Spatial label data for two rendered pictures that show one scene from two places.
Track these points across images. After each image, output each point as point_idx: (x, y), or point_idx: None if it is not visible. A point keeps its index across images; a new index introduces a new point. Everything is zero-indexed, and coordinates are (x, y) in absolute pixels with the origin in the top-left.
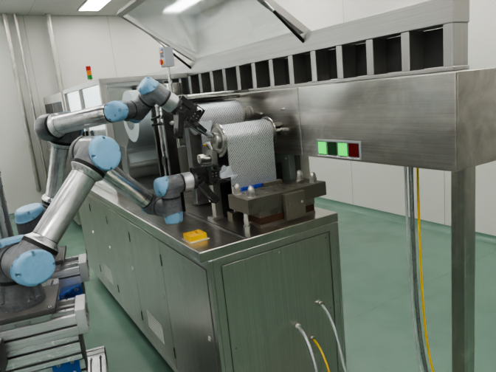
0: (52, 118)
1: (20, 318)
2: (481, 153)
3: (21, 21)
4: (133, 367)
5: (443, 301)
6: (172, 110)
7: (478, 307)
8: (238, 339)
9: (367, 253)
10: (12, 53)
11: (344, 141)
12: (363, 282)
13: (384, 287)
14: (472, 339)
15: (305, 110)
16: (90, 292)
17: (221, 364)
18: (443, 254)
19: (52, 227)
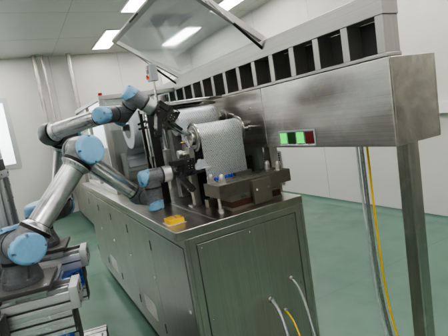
0: (51, 125)
1: (19, 295)
2: (421, 129)
3: (47, 61)
4: None
5: None
6: (151, 113)
7: (444, 281)
8: (216, 311)
9: (342, 239)
10: (40, 87)
11: (301, 130)
12: (339, 263)
13: (357, 267)
14: (429, 304)
15: (268, 107)
16: (101, 281)
17: (201, 335)
18: None
19: (44, 213)
